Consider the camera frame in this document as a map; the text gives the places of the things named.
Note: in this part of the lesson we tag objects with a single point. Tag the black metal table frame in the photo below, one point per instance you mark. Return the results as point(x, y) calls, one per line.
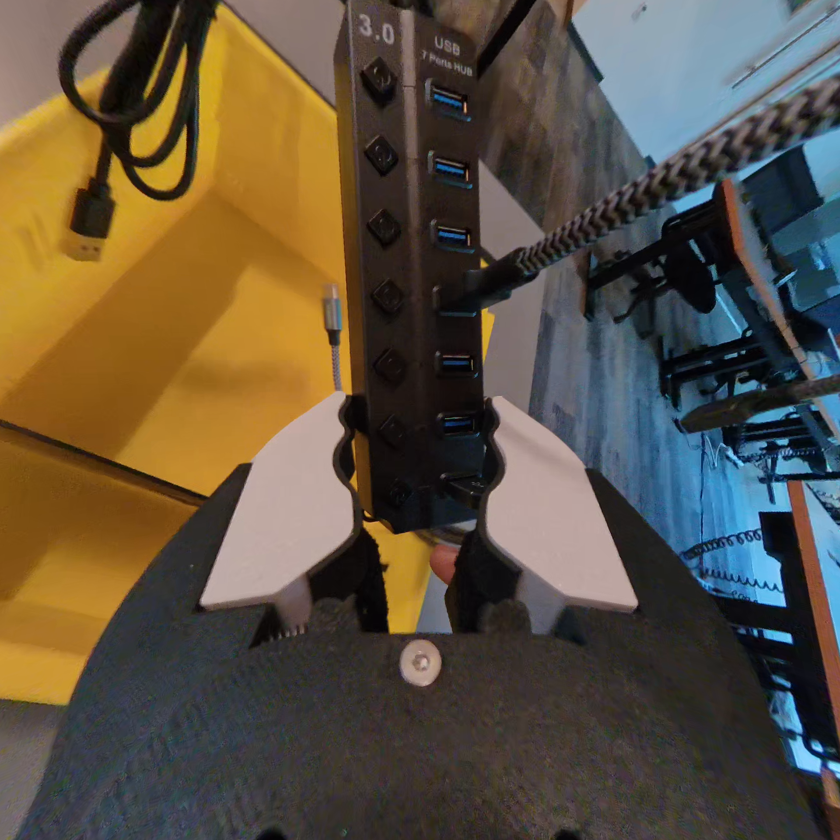
point(656, 262)

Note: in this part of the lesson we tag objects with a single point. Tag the black multi-port usb hub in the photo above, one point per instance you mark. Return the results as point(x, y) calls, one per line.
point(420, 394)

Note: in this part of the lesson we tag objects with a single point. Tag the wood edged desk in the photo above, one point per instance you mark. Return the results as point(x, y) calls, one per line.
point(754, 262)
point(814, 590)

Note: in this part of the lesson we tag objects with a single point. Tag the person's right hand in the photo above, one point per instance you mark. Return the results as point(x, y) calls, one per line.
point(445, 564)

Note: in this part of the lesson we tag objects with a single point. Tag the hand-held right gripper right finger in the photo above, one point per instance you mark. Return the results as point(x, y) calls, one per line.
point(551, 525)

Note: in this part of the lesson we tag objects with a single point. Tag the yellow plastic bin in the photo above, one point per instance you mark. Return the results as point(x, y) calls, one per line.
point(164, 328)

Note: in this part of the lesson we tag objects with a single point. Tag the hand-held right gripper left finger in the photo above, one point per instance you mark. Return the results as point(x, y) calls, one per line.
point(289, 512)

